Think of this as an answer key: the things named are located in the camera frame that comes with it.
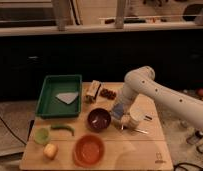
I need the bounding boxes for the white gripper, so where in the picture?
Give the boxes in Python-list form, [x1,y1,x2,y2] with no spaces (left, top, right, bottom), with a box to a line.
[110,87,140,125]

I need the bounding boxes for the blue sponge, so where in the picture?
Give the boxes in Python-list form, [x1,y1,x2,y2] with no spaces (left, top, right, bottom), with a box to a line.
[111,103,124,120]

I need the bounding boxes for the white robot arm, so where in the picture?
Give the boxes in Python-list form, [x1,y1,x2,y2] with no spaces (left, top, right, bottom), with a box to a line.
[111,66,203,132]

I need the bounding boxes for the purple bowl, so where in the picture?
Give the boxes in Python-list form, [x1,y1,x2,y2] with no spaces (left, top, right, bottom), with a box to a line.
[87,108,111,132]

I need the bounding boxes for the orange bowl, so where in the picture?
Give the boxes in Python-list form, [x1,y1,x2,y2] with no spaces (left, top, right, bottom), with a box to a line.
[72,134,105,167]

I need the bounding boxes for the white mug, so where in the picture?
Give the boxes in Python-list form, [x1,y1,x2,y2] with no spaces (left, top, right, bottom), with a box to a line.
[128,108,152,128]

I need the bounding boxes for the wooden toy block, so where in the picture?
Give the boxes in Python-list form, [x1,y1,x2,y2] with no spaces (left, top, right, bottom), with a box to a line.
[85,80,101,103]

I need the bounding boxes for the grey folded cloth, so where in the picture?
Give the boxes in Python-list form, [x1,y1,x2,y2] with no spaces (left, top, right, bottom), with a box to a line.
[56,92,79,104]

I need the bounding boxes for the green plastic tray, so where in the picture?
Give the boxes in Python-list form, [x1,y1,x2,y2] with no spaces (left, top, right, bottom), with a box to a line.
[36,75,82,118]

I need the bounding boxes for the green chili pepper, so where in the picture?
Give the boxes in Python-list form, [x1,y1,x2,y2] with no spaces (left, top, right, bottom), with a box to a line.
[50,124,75,136]

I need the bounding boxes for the spice bottle with black cap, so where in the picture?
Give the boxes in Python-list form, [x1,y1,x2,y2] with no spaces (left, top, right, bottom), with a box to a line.
[186,131,203,145]

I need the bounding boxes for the yellow toy fruit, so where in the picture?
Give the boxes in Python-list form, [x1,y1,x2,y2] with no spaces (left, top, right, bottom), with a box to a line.
[43,144,58,159]

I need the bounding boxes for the small green cup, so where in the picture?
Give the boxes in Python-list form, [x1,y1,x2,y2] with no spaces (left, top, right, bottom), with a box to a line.
[34,128,49,145]

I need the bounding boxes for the black cable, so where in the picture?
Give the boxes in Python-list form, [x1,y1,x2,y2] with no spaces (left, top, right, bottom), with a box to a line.
[0,110,28,147]

